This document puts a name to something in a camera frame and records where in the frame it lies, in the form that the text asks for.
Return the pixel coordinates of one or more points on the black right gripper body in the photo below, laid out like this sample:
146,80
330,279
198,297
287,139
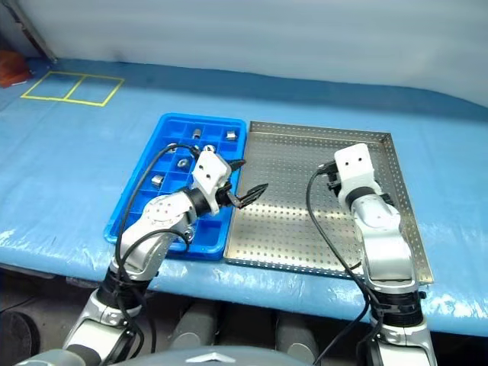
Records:
334,177

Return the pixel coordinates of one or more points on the orange red object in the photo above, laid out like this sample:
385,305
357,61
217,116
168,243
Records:
11,70

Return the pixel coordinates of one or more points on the yellow tape floor marking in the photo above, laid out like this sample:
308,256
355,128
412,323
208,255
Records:
65,100

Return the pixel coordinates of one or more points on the grey rounded cylinder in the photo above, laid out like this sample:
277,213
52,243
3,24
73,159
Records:
194,324
295,331

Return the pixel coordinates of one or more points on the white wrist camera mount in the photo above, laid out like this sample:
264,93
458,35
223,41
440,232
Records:
354,164
209,171

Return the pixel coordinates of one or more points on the grey robot torso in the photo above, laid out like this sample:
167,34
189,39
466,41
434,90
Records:
213,360

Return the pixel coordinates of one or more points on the blue plastic compartment tray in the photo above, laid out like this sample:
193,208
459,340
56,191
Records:
209,232

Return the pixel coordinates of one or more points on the grey metal bar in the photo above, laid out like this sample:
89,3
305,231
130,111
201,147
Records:
36,34

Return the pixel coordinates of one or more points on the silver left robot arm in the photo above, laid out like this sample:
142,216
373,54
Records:
164,213

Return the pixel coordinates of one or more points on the metal roller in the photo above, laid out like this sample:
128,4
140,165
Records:
209,148
196,133
230,135
157,180
182,163

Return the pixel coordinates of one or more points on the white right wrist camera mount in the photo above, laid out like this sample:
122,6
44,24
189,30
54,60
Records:
354,164

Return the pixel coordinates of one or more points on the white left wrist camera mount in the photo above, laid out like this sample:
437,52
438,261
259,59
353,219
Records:
209,171

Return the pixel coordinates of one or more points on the perforated steel tray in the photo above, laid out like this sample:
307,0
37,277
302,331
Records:
282,213

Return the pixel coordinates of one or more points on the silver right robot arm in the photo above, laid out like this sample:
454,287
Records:
381,244

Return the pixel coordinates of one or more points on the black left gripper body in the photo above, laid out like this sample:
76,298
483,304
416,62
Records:
225,196

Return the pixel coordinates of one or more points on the dark round shape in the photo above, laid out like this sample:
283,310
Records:
15,337

